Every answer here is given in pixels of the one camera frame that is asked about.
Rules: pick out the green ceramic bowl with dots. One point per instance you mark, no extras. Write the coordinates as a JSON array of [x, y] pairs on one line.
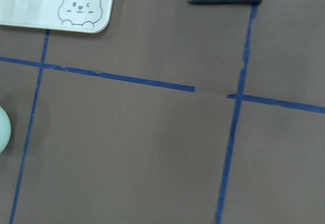
[[5, 130]]

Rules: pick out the cream bear tray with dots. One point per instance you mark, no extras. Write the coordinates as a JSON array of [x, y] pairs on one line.
[[83, 16]]

